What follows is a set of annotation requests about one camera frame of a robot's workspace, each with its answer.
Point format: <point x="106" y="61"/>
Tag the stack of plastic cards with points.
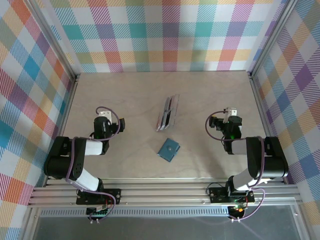
<point x="163" y="122"/>

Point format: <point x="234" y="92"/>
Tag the blue leather card holder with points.
<point x="169" y="150"/>

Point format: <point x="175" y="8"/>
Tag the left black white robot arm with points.
<point x="57" y="160"/>

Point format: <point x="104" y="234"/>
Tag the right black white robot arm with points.
<point x="272" y="160"/>

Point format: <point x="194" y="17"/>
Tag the clear acrylic card stand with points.
<point x="176" y="107"/>

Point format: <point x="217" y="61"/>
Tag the small circuit board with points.
<point x="100" y="213"/>
<point x="238" y="210"/>

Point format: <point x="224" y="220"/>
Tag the grey sheet panel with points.
<point x="162" y="230"/>

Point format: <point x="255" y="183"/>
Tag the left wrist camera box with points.
<point x="105" y="114"/>

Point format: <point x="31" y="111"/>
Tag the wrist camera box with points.
<point x="230" y="112"/>
<point x="105" y="114"/>

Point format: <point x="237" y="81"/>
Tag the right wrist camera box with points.
<point x="230" y="112"/>

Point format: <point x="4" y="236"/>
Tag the aluminium side rail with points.
<point x="67" y="110"/>
<point x="262" y="110"/>

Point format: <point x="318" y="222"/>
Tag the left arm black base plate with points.
<point x="113" y="195"/>

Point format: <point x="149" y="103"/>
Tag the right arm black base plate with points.
<point x="217" y="197"/>

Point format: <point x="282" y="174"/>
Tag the aluminium cross rail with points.
<point x="162" y="193"/>

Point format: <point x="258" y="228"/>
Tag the aluminium corner post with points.
<point x="270" y="37"/>
<point x="57" y="42"/>

